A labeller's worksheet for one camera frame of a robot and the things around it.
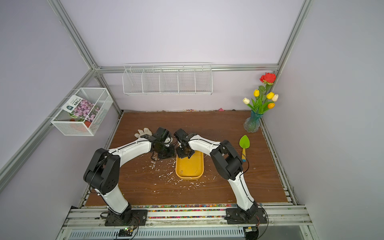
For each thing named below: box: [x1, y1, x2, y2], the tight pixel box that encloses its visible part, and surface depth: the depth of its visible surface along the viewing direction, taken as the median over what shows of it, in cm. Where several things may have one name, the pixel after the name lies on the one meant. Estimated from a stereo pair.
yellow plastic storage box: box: [175, 150, 205, 180], surface depth 91 cm
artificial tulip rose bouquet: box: [243, 72, 279, 115], surface depth 92 cm
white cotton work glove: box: [134, 127, 153, 138], surface depth 109 cm
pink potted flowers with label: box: [61, 95, 100, 128], surface depth 75 cm
